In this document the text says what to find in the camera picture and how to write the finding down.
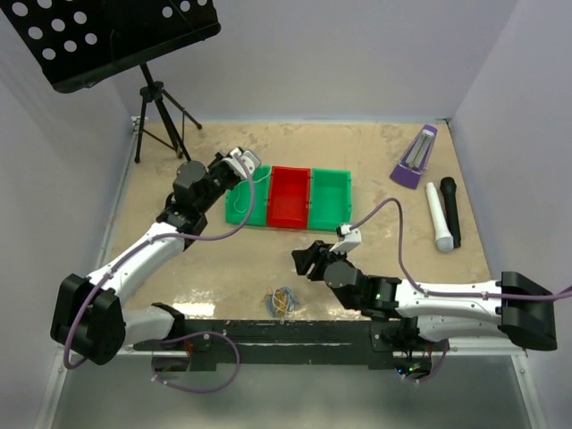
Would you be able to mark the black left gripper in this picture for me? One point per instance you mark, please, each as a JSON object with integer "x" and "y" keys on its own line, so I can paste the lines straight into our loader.
{"x": 217, "y": 162}

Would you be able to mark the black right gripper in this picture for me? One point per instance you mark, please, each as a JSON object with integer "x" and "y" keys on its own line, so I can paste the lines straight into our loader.
{"x": 317, "y": 255}

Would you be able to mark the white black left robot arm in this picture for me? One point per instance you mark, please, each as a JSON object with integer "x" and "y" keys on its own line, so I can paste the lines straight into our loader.
{"x": 89, "y": 318}

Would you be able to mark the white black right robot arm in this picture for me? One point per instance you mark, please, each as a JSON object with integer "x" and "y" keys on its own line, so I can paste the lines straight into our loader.
{"x": 514, "y": 307}

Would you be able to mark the left green plastic bin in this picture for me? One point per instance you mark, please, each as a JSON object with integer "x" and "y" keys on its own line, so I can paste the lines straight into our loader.
{"x": 238, "y": 199}

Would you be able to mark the green plastic bin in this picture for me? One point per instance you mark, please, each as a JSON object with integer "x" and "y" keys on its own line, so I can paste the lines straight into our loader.
{"x": 330, "y": 201}
{"x": 238, "y": 199}

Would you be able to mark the red plastic bin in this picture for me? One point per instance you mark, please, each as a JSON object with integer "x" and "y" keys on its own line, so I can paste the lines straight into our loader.
{"x": 288, "y": 197}

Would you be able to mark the right green plastic bin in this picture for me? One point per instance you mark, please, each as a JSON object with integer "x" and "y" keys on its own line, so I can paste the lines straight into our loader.
{"x": 330, "y": 201}

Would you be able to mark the white microphone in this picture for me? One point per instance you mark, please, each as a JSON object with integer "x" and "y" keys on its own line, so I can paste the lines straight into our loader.
{"x": 442, "y": 236}

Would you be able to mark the purple metronome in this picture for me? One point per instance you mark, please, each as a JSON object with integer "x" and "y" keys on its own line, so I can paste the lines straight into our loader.
{"x": 411, "y": 166}

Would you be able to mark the black microphone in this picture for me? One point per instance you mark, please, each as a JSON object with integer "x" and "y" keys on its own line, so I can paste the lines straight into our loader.
{"x": 448, "y": 188}

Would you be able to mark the black music stand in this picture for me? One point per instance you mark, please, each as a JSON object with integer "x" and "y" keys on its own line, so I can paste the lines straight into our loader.
{"x": 78, "y": 44}

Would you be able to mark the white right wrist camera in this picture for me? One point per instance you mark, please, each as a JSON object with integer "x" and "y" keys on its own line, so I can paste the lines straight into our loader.
{"x": 348, "y": 239}

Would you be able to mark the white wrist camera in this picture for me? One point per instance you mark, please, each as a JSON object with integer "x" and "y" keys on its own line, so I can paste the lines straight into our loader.
{"x": 348, "y": 239}
{"x": 242, "y": 162}

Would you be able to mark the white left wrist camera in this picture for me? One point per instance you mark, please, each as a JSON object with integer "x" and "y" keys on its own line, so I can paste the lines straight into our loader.
{"x": 242, "y": 162}

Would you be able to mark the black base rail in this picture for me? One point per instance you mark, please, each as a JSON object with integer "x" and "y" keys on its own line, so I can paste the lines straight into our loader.
{"x": 376, "y": 345}

